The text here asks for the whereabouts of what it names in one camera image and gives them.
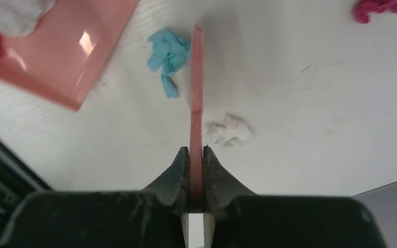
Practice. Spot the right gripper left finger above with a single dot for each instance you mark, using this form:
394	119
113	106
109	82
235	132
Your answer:
155	216

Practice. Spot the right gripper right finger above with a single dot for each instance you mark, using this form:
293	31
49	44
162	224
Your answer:
237	217

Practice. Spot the pink hand brush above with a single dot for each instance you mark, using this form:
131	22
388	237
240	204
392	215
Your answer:
196	176

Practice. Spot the white paper scrap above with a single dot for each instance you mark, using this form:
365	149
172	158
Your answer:
19	18
233	131

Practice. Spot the cyan paper scrap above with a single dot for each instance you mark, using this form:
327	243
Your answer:
170	52

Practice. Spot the pink plastic dustpan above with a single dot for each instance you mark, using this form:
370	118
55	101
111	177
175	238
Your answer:
63	58

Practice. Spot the magenta paper scrap top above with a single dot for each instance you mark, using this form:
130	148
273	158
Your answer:
363	8

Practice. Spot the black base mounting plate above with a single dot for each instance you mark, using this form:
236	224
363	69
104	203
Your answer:
3	185

